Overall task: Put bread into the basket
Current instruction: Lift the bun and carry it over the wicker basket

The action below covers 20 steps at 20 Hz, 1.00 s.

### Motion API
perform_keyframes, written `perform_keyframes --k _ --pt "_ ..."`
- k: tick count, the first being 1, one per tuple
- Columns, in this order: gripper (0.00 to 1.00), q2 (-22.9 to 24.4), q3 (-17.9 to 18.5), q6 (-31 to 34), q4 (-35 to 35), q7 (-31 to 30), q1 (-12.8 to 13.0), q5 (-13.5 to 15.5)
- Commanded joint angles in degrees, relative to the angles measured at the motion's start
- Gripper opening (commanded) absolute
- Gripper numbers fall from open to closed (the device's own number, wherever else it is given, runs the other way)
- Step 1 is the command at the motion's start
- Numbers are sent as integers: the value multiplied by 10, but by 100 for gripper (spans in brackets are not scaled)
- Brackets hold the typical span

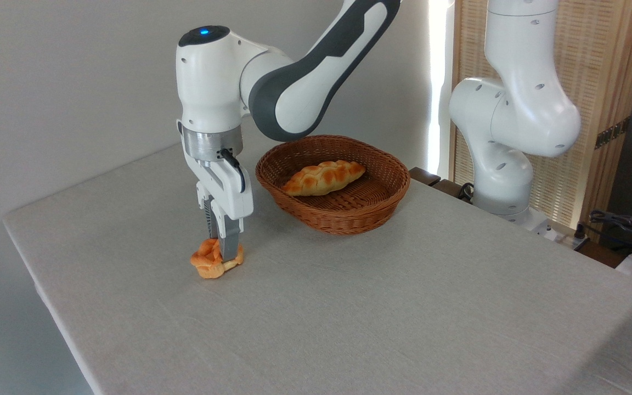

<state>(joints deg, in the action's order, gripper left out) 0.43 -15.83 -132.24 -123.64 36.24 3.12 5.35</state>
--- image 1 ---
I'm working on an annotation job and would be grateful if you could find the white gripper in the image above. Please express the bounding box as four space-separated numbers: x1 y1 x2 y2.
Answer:
183 148 255 262

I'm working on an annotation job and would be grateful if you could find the round orange bread bun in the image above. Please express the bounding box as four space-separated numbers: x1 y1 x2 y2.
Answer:
190 238 245 279

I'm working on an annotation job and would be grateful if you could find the long braided bread loaf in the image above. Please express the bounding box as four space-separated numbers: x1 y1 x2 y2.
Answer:
282 160 366 197

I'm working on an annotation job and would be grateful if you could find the brown wicker basket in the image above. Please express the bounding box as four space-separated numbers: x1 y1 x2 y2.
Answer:
255 135 411 236

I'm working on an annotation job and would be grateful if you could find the grey tablecloth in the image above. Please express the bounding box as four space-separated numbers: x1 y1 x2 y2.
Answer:
2 122 632 395

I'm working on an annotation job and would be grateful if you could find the dark brown wooden bench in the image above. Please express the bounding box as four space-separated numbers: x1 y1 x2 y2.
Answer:
409 167 475 204

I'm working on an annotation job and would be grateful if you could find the dark metal screen hinge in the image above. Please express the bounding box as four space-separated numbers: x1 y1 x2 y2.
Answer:
594 116 631 150

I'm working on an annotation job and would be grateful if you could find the wooden slatted folding screen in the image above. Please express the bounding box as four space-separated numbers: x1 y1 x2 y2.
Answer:
450 0 632 231

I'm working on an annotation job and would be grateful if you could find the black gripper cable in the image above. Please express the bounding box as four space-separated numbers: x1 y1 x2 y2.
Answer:
219 148 247 194

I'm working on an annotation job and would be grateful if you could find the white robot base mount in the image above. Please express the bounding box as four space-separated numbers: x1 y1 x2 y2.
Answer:
505 207 561 241

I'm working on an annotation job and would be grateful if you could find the black cable bundle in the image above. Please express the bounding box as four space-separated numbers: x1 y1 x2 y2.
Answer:
574 210 632 259

